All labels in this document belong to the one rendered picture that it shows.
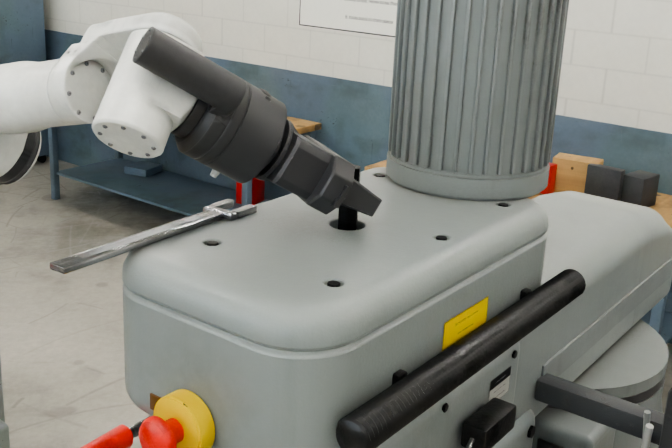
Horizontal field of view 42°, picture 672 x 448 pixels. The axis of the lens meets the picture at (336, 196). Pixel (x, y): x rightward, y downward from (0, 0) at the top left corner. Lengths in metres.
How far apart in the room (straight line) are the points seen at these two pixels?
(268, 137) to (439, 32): 0.27
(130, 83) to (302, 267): 0.22
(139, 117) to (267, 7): 5.79
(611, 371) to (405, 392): 0.69
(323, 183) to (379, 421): 0.23
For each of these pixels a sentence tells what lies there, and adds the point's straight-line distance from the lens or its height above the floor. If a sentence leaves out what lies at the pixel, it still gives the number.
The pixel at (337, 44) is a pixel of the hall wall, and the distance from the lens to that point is 6.16.
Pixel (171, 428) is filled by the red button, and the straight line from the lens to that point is 0.78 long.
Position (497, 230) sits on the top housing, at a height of 1.89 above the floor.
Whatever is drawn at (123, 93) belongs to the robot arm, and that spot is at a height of 2.04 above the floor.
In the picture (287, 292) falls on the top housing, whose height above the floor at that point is 1.89.
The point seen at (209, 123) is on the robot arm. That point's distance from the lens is 0.79.
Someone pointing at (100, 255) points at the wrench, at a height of 1.90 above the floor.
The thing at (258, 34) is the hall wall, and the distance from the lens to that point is 6.62.
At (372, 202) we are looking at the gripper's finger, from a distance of 0.89.
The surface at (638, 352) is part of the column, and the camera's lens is 1.50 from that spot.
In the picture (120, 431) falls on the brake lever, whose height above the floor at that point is 1.71.
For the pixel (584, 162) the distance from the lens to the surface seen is 4.83.
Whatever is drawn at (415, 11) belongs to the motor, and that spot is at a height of 2.10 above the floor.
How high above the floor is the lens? 2.18
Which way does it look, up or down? 17 degrees down
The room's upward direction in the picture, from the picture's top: 3 degrees clockwise
